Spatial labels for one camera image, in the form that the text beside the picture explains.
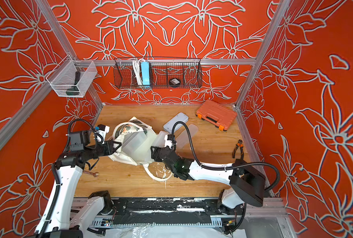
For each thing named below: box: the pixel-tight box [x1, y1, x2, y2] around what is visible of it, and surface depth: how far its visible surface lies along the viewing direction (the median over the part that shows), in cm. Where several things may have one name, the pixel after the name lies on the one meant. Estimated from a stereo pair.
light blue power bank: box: [140, 61, 151, 86], surface depth 91 cm
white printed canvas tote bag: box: [108, 116, 175, 181], surface depth 83 cm
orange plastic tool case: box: [195, 99, 237, 132], surface depth 109 cm
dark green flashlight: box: [65, 71, 81, 96], surface depth 81 cm
